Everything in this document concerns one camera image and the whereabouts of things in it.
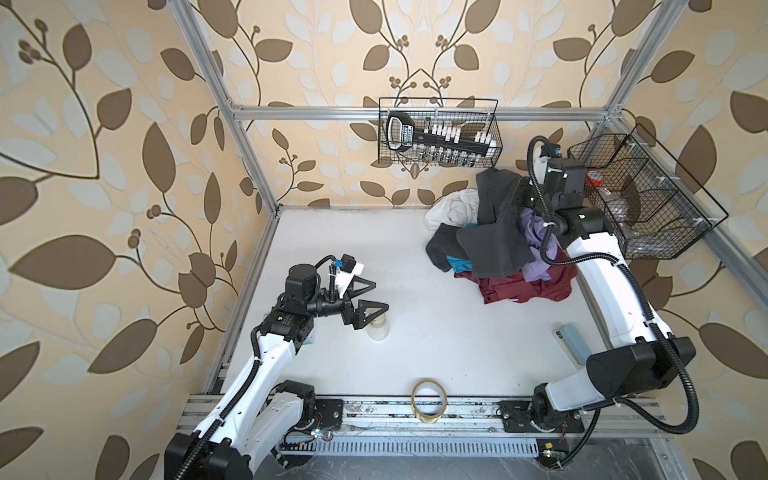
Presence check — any yellow tape roll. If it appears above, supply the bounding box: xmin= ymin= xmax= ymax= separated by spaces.
xmin=410 ymin=379 xmax=449 ymax=425

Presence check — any dark grey cloth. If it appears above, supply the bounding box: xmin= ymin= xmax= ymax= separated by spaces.
xmin=426 ymin=168 xmax=534 ymax=279

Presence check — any red capped clear bottle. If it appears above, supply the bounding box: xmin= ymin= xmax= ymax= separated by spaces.
xmin=586 ymin=170 xmax=614 ymax=201

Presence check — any black wire basket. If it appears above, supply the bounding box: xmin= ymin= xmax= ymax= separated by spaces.
xmin=378 ymin=96 xmax=503 ymax=169
xmin=568 ymin=124 xmax=728 ymax=260

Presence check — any teal cloth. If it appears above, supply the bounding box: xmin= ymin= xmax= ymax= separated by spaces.
xmin=446 ymin=256 xmax=473 ymax=274

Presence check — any small clear plastic bottle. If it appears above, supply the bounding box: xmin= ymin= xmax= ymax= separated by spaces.
xmin=365 ymin=314 xmax=390 ymax=341

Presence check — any right black wire basket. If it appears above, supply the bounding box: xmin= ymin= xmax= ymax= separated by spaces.
xmin=568 ymin=124 xmax=728 ymax=260

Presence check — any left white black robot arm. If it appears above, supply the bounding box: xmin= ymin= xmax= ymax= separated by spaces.
xmin=164 ymin=254 xmax=389 ymax=479

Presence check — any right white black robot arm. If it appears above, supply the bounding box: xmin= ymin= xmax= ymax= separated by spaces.
xmin=500 ymin=136 xmax=700 ymax=469

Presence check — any purple cloth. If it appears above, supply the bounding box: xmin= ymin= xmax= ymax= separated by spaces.
xmin=518 ymin=207 xmax=559 ymax=283

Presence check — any aluminium front rail base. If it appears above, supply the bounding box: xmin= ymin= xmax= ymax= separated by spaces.
xmin=173 ymin=394 xmax=673 ymax=460

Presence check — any white cloth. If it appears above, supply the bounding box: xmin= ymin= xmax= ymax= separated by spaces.
xmin=424 ymin=189 xmax=480 ymax=234

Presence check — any light blue flat case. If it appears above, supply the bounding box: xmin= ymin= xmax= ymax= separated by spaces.
xmin=553 ymin=324 xmax=592 ymax=367

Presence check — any black tool with white labels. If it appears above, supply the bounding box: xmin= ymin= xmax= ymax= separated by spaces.
xmin=380 ymin=111 xmax=502 ymax=158

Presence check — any back black wire basket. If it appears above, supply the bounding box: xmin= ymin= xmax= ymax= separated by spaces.
xmin=378 ymin=96 xmax=503 ymax=169

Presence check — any maroon cloth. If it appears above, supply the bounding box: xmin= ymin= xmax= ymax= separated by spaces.
xmin=454 ymin=265 xmax=577 ymax=304

